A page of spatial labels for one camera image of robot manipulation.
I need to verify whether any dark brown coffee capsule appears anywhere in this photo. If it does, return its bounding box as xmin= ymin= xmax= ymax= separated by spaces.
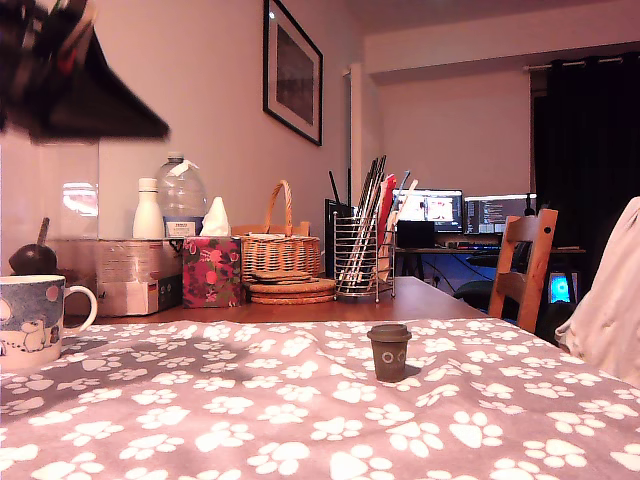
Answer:
xmin=366 ymin=323 xmax=413 ymax=384

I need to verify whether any dark coffee scoop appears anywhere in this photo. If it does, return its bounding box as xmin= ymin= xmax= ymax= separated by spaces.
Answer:
xmin=7 ymin=217 xmax=58 ymax=277

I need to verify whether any clear container with white lid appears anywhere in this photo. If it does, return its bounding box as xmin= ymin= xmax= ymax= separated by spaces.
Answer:
xmin=0 ymin=132 xmax=101 ymax=316

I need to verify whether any white insulated bottle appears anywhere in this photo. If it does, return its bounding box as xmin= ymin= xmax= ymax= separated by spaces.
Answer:
xmin=132 ymin=177 xmax=166 ymax=240

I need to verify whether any large clear water bottle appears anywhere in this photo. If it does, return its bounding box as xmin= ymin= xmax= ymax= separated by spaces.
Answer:
xmin=154 ymin=152 xmax=209 ymax=239

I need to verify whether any white paper tissue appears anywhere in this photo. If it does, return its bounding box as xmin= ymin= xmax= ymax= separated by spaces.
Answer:
xmin=199 ymin=196 xmax=232 ymax=238

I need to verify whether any white cardboard package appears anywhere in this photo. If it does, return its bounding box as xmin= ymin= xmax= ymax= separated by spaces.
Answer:
xmin=94 ymin=238 xmax=184 ymax=318

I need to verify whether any floral tissue box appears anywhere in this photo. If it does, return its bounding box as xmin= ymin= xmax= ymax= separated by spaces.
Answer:
xmin=181 ymin=235 xmax=244 ymax=309

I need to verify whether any black framed picture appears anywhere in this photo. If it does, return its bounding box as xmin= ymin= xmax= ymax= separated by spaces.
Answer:
xmin=262 ymin=0 xmax=324 ymax=147

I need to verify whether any cartoon print ceramic mug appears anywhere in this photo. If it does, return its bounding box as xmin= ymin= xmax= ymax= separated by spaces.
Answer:
xmin=0 ymin=274 xmax=99 ymax=372

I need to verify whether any stack of cork coasters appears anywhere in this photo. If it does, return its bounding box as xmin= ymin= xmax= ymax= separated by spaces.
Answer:
xmin=251 ymin=269 xmax=312 ymax=287

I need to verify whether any round cork trivet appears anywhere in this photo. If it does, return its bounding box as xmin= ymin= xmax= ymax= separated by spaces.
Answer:
xmin=245 ymin=277 xmax=337 ymax=297
xmin=249 ymin=291 xmax=337 ymax=306

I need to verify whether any red kitchen utensil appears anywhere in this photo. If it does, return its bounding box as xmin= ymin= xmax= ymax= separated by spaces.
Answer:
xmin=377 ymin=173 xmax=399 ymax=242

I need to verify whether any small black box device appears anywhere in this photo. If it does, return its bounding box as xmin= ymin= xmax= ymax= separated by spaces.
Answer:
xmin=396 ymin=221 xmax=437 ymax=250

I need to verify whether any grey paw-print cloth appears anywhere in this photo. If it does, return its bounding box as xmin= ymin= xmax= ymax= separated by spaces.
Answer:
xmin=0 ymin=318 xmax=640 ymax=480

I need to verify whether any dark wooden desk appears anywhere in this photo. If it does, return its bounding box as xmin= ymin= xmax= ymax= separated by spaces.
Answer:
xmin=394 ymin=243 xmax=588 ymax=294

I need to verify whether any dark office chair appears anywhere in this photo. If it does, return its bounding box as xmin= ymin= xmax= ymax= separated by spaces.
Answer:
xmin=454 ymin=278 xmax=499 ymax=312

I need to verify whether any curtain rod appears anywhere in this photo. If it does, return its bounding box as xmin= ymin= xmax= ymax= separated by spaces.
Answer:
xmin=524 ymin=55 xmax=640 ymax=72

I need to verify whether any wooden chair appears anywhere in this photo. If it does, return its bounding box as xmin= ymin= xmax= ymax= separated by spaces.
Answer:
xmin=487 ymin=208 xmax=560 ymax=335

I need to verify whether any dark curtain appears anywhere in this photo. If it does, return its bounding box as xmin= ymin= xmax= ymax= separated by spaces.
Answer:
xmin=532 ymin=54 xmax=640 ymax=301

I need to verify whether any computer tower with blue light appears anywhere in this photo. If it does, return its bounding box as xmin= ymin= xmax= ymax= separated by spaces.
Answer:
xmin=546 ymin=269 xmax=581 ymax=306

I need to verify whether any white draped garment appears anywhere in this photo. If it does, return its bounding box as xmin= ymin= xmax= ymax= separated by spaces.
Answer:
xmin=554 ymin=196 xmax=640 ymax=389

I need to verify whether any wicker basket with handle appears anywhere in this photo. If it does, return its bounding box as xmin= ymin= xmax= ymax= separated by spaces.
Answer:
xmin=231 ymin=179 xmax=322 ymax=285

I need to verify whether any black-handled metal utensil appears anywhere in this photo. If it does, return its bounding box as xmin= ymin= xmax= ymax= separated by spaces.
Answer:
xmin=354 ymin=154 xmax=389 ymax=289
xmin=346 ymin=158 xmax=380 ymax=287

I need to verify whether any chrome wire utensil rack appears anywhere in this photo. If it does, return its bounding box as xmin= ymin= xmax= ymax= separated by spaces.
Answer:
xmin=333 ymin=209 xmax=397 ymax=304

